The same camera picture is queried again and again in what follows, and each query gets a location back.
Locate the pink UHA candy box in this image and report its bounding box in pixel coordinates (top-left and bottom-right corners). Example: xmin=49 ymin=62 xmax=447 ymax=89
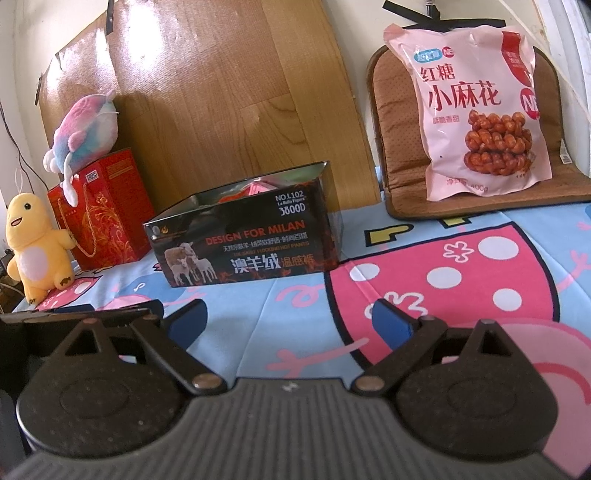
xmin=219 ymin=180 xmax=276 ymax=203

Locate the red gift bag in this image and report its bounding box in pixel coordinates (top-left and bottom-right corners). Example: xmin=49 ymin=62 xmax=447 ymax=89
xmin=48 ymin=148 xmax=155 ymax=271

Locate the yellow duck plush toy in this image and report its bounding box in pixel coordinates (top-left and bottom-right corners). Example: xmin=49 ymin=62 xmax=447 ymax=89
xmin=5 ymin=193 xmax=75 ymax=306

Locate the Peppa Pig bed sheet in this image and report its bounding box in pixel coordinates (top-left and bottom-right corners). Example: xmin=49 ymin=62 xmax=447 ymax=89
xmin=13 ymin=200 xmax=591 ymax=479

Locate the black cardboard storage box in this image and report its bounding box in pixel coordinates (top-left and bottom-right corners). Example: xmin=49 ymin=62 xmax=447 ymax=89
xmin=143 ymin=161 xmax=342 ymax=287

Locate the pastel plush toy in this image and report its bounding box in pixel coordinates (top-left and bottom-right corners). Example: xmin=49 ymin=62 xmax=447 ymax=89
xmin=43 ymin=90 xmax=118 ymax=207

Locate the wooden headboard panel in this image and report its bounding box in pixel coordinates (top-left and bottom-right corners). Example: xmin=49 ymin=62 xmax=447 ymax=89
xmin=39 ymin=1 xmax=380 ymax=210

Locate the brown seat cushion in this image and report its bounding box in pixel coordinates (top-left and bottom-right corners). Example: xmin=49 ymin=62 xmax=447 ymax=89
xmin=367 ymin=46 xmax=590 ymax=219

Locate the pink twisted-dough snack bag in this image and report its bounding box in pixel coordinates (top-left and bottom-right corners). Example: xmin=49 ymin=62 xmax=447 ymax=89
xmin=384 ymin=25 xmax=553 ymax=201

